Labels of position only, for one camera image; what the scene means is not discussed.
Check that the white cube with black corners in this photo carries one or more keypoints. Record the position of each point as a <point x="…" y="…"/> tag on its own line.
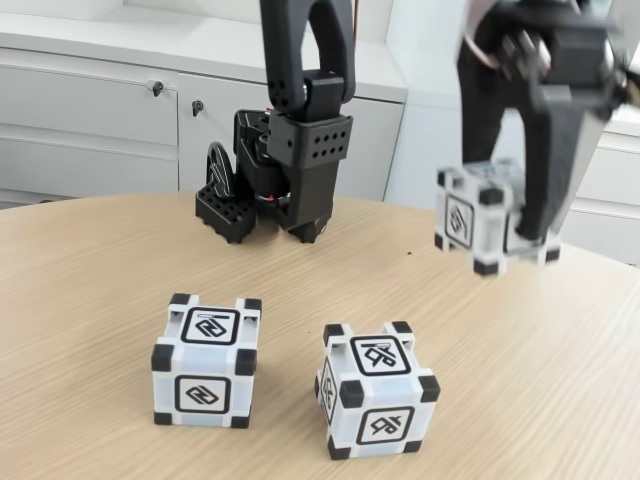
<point x="480" y="230"/>
<point x="385" y="425"/>
<point x="202" y="395"/>

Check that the white low drawer cabinet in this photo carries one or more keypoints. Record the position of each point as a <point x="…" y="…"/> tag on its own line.
<point x="612" y="210"/>

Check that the black round clamp knob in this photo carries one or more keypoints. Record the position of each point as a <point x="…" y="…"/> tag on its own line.
<point x="217" y="172"/>

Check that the black cabinet key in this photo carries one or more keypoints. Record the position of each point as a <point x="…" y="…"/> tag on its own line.
<point x="197" y="107"/>
<point x="158" y="88"/>

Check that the white cabinet with drawers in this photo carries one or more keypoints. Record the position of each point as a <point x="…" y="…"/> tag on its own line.
<point x="75" y="125"/>

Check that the camera module on black mount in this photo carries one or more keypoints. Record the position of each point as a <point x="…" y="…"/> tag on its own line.
<point x="631" y="86"/>

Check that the grey metal frame post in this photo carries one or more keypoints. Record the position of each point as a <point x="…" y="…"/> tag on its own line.
<point x="631" y="17"/>

